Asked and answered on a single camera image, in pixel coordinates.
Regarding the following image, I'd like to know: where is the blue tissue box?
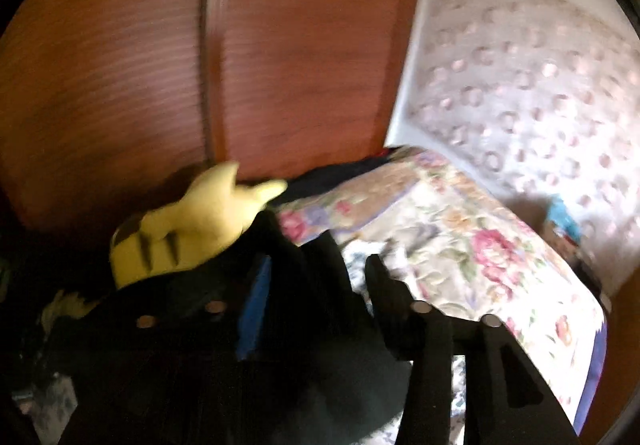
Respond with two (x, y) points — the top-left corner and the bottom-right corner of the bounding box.
(541, 196), (582, 260)

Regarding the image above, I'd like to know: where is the floral pink bed blanket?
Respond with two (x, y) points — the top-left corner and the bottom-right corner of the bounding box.
(273, 146), (606, 428)

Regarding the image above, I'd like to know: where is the black printed t-shirt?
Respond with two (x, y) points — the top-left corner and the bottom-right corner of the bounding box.
(60, 209), (414, 445)

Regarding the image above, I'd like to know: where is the folded navy blue garment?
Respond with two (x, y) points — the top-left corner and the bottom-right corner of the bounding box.
(268, 156), (390, 209)

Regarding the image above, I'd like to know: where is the pink circle-pattern curtain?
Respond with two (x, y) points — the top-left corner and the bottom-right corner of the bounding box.
(388, 0), (639, 292)

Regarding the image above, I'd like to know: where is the yellow plush toy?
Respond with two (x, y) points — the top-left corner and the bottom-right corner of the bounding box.
(111, 161), (288, 288)

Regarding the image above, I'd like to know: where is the blue floral white sheet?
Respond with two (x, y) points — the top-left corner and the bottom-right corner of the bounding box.
(12, 373), (77, 445)

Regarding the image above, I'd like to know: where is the wooden wardrobe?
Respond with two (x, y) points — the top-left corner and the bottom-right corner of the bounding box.
(1, 0), (418, 231)

